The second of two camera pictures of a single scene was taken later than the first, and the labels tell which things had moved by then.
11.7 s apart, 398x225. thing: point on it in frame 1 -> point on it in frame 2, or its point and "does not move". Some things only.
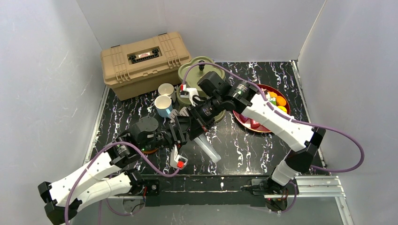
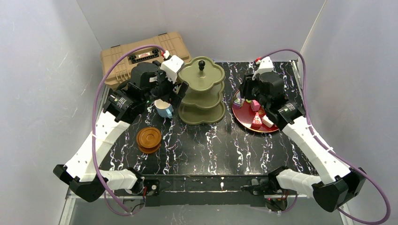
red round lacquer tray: [247, 124] does not move
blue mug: [163, 105] does not move
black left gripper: [177, 136] -> [169, 87]
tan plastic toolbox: [139, 67] does not move
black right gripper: [193, 116] -> [248, 93]
